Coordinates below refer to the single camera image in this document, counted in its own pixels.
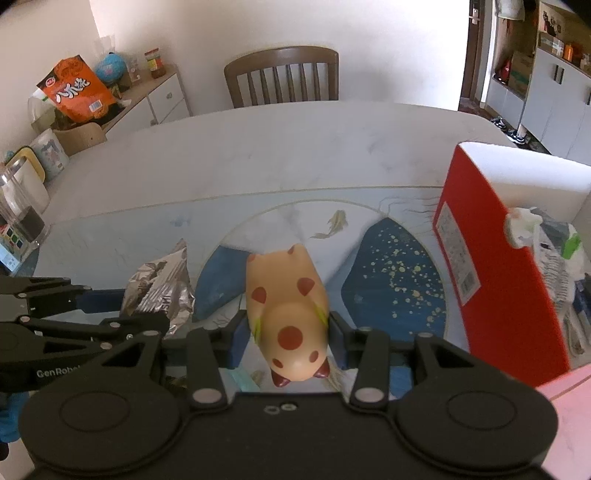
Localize brown wooden chair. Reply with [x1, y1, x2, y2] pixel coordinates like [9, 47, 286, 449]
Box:
[224, 46, 340, 110]

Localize person's left hand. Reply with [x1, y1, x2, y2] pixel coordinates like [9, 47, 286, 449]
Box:
[0, 391, 28, 457]

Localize silver snack packet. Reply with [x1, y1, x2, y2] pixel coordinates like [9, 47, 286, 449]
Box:
[120, 239, 197, 339]

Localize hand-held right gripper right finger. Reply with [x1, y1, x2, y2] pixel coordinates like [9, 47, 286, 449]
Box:
[327, 311, 509, 411]

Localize yellow rimmed tray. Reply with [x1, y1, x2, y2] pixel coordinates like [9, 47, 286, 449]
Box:
[4, 145, 47, 186]

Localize teal plastic item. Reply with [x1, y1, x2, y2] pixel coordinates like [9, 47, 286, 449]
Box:
[230, 369, 265, 394]

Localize red cardboard shoe box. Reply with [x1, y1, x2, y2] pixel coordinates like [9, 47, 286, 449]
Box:
[434, 142, 591, 387]

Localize white side cabinet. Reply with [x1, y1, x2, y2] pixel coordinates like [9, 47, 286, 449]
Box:
[99, 65, 192, 136]

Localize glass jar with dark contents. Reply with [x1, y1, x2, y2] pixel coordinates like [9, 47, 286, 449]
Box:
[0, 165, 49, 246]

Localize red label jar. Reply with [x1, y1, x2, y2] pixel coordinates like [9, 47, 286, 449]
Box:
[144, 47, 167, 79]

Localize yellow spotted pig toy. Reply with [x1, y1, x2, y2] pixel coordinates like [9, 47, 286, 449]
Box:
[245, 244, 331, 389]

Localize orange snack bag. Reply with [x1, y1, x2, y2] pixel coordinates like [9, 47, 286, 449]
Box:
[37, 55, 119, 123]

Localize wooden wall shelf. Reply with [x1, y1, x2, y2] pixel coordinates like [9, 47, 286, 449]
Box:
[538, 0, 591, 70]

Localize white tall cabinet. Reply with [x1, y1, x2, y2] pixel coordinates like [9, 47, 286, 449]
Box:
[522, 46, 591, 160]

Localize white hanging bag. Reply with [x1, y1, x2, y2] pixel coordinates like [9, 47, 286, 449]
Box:
[496, 0, 525, 22]

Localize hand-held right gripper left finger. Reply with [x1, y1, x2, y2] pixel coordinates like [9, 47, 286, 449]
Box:
[95, 311, 250, 409]

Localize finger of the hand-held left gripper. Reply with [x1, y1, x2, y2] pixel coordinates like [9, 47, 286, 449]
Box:
[21, 314, 170, 344]
[0, 276, 127, 320]

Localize dark shoes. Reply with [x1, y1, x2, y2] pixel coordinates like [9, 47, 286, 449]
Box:
[489, 117, 530, 145]

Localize brown door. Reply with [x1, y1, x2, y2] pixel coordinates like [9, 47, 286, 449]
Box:
[459, 0, 497, 110]

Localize box with coloured squares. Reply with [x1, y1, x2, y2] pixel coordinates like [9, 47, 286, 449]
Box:
[0, 224, 29, 274]

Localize blue plush ball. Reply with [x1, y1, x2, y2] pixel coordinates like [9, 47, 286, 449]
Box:
[95, 53, 128, 86]

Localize white printed pack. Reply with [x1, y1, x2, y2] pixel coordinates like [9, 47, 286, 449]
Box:
[30, 129, 70, 179]

